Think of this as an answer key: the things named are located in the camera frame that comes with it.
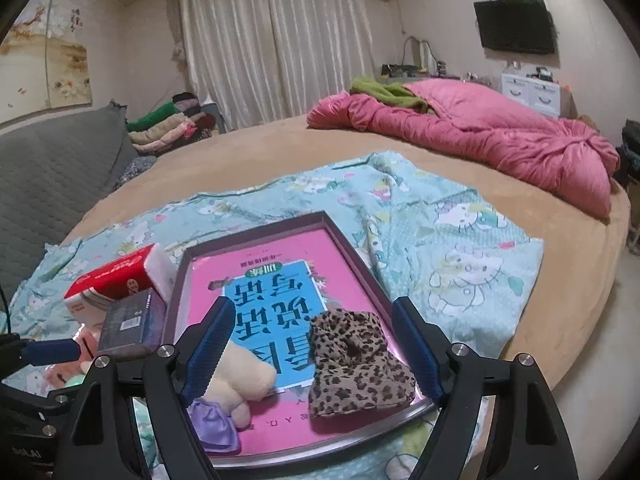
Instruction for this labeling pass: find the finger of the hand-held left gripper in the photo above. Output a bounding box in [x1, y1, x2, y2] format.
[0, 332, 83, 368]

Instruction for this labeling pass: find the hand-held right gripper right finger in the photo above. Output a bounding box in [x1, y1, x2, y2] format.
[390, 296, 581, 480]

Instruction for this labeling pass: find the black wall television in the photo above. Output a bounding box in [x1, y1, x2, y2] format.
[474, 0, 558, 56]

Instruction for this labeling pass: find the black cable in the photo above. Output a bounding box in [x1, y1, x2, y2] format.
[0, 280, 12, 336]

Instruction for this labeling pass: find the pink book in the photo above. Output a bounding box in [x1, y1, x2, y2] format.
[187, 227, 426, 456]

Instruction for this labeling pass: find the pink quilt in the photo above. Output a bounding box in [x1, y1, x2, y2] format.
[306, 78, 622, 218]

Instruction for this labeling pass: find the flower wall painting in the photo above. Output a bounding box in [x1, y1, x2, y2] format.
[0, 0, 93, 126]

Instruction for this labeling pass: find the dark patterned cloth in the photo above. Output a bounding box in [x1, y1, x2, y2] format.
[120, 155, 158, 182]

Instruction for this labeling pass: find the beige plush toy purple dress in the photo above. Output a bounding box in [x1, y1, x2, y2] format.
[187, 340, 278, 453]

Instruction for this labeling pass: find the dark blue box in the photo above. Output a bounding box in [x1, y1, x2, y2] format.
[96, 287, 168, 356]

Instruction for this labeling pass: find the purple framed tray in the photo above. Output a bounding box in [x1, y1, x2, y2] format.
[162, 211, 436, 461]

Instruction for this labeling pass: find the grey quilted cover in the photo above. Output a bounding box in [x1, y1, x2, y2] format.
[0, 102, 138, 306]

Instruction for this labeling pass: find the pile of folded clothes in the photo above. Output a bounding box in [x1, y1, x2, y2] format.
[125, 91, 221, 156]

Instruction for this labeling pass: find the leopard print cloth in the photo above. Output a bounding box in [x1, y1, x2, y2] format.
[306, 309, 418, 418]

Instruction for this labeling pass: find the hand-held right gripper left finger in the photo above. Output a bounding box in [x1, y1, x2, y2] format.
[60, 296, 238, 480]

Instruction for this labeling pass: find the green cloth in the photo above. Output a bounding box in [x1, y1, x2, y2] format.
[349, 76, 436, 115]

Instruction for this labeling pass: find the white arched frame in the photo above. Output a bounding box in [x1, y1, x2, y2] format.
[404, 36, 436, 73]

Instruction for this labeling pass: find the black electronic device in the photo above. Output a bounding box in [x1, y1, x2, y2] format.
[380, 62, 421, 79]

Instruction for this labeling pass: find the white curtain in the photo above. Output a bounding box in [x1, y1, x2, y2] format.
[177, 0, 376, 133]

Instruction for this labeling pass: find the small pink plush doll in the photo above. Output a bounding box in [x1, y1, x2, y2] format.
[74, 326, 103, 365]

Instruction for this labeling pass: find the red white tissue pack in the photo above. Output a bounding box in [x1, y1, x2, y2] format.
[64, 242, 176, 326]

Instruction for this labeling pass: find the cartoon cat printed blanket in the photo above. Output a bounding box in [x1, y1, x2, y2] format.
[0, 150, 546, 480]

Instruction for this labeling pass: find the white drawer cabinet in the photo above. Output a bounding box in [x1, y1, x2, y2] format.
[501, 72, 563, 118]

